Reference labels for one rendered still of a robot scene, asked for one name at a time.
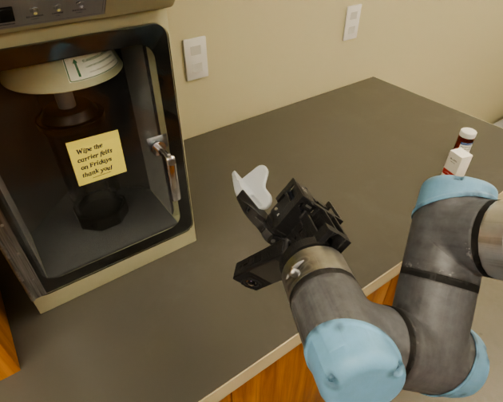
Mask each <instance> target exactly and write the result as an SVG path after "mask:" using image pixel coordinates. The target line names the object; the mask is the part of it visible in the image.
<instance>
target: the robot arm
mask: <svg viewBox="0 0 503 402"><path fill-rule="evenodd" d="M267 177H268V169H267V167H266V166H264V165H259V166H258V167H256V168H255V169H254V170H252V171H251V172H250V173H248V174H247V175H246V176H245V177H243V178H241V177H240V175H239V174H238V173H237V172H236V171H234V172H233V173H232V181H233V186H234V190H235V193H236V198H237V200H238V202H239V204H240V206H241V208H242V210H243V212H244V214H245V215H246V216H247V217H248V219H249V220H250V221H251V222H252V223H253V224H254V225H255V226H256V227H257V228H258V230H259V232H260V233H261V235H262V236H263V238H264V239H265V240H266V241H267V242H268V243H269V244H271V245H270V246H268V247H266V248H264V249H262V250H261V251H259V252H257V253H255V254H253V255H251V256H249V257H247V258H245V259H244V260H242V261H240V262H237V263H236V268H235V273H234V276H233V279H234V280H236V281H238V282H240V283H241V285H243V286H245V287H247V288H250V289H254V290H259V289H262V288H264V287H266V286H269V285H271V284H273V283H276V282H279V281H281V280H282V282H283V287H284V289H285V292H286V295H287V299H288V301H289V304H290V307H291V312H292V314H293V317H294V319H295V323H296V327H297V330H298V332H299V336H300V339H301V342H302V344H303V354H304V358H305V361H306V363H307V367H308V368H309V369H310V371H311V373H312V374H313V377H314V379H315V383H316V385H317V387H318V390H319V393H320V395H321V397H322V398H323V399H324V400H325V402H390V401H392V400H393V399H394V398H395V397H396V396H397V395H398V394H399V393H400V392H401V390H407V391H411V392H419V393H421V394H422V395H425V396H432V397H448V398H462V397H467V396H471V395H473V394H474V393H476V392H477V391H479V390H480V389H481V388H482V386H483V385H484V383H485V382H486V380H487V377H488V375H489V358H488V355H487V352H486V346H485V343H484V342H483V340H482V339H481V338H480V337H479V336H478V335H477V334H476V333H475V332H474V331H473V330H472V329H471V328H472V324H473V316H474V312H475V308H476V304H477V296H478V294H479V289H480V285H481V279H482V277H487V278H494V279H497V280H501V281H503V199H498V191H497V189H496V188H495V187H494V186H493V185H492V184H491V183H488V182H485V181H484V180H481V179H476V178H472V177H468V176H456V175H436V176H433V177H431V178H428V179H427V180H426V181H425V182H424V183H423V184H422V186H421V189H420V192H419V195H418V200H417V203H416V206H415V208H414V209H413V211H412V214H411V218H412V222H411V226H410V232H409V236H408V239H407V243H406V249H405V253H404V257H403V260H402V266H401V270H400V273H399V276H398V283H397V286H396V290H395V294H394V300H393V304H392V306H390V305H381V304H378V303H374V302H372V301H370V300H368V299H367V298H366V295H365V294H364V293H363V291H362V289H361V287H360V285H359V284H358V282H357V280H356V278H355V276H354V275H353V273H352V271H351V269H350V267H349V266H348V265H347V262H346V260H345V259H344V257H343V256H342V255H341V253H342V252H343V251H344V250H345V249H346V248H347V247H348V246H349V245H350V244H351V241H350V239H349V238H348V237H347V235H346V233H345V232H344V230H343V229H342V227H341V226H340V225H341V223H342V222H343V220H342V219H341V217H340V215H339V213H338V212H337V211H336V210H335V208H334V206H333V205H332V203H331V202H330V201H328V202H327V203H326V205H324V204H322V203H321V202H319V201H317V202H316V201H315V198H313V197H312V196H311V194H310V192H309V191H308V188H307V187H304V186H303V185H302V184H300V183H297V182H296V180H295V178H292V179H291V181H290V182H289V183H288V184H287V186H286V187H285V188H284V189H283V190H282V191H281V192H280V193H279V194H278V195H277V197H276V200H277V202H278V203H277V204H276V205H275V206H274V207H273V208H272V209H271V213H269V215H268V216H267V217H266V215H267V213H266V211H265V210H266V209H268V208H269V207H270V206H271V203H272V197H271V194H270V193H269V192H268V191H267V189H266V182H267ZM294 185H295V186H294ZM293 186H294V187H293ZM330 209H331V210H332V211H333V212H334V213H335V215H334V214H332V213H331V212H329V210H330Z"/></svg>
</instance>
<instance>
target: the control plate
mask: <svg viewBox="0 0 503 402"><path fill-rule="evenodd" d="M78 1H83V2H84V5H83V8H79V6H76V2H78ZM56 4H61V11H57V10H55V9H54V8H53V6H54V5H56ZM105 5H106V0H0V8H2V7H9V6H12V8H13V12H14V18H15V22H5V23H0V30H4V29H10V28H16V27H21V26H31V25H37V24H42V23H47V22H57V21H62V20H68V19H73V18H83V17H88V16H93V15H99V14H104V13H105ZM32 7H37V8H38V14H36V15H34V14H33V13H30V8H32Z"/></svg>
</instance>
